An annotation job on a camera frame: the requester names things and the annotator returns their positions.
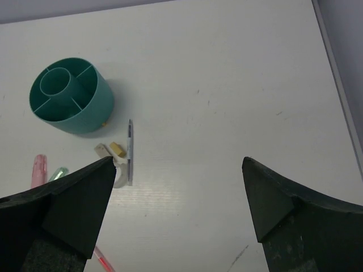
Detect right aluminium table rail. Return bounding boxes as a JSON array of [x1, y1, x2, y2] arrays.
[[312, 1, 362, 178]]

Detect blue ballpoint pen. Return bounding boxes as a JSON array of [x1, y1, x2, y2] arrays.
[[127, 119, 133, 186]]

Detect green highlighter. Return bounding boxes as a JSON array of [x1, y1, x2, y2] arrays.
[[48, 167, 69, 182]]

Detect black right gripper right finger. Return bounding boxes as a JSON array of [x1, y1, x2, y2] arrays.
[[242, 157, 362, 271]]

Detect pink highlighter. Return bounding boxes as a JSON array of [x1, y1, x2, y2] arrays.
[[31, 154, 47, 189]]

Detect white eraser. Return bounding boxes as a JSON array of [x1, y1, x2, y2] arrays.
[[94, 143, 113, 159]]

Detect teal round desk organizer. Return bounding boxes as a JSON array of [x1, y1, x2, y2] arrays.
[[29, 57, 115, 134]]

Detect clear tape roll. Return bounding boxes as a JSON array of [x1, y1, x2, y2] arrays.
[[113, 159, 128, 189]]

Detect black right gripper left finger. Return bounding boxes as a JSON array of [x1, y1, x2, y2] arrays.
[[1, 156, 116, 271]]

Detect yellow eraser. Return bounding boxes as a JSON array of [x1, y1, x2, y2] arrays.
[[109, 142, 127, 158]]

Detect pink gel pen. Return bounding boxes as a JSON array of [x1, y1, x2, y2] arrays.
[[94, 246, 115, 272]]

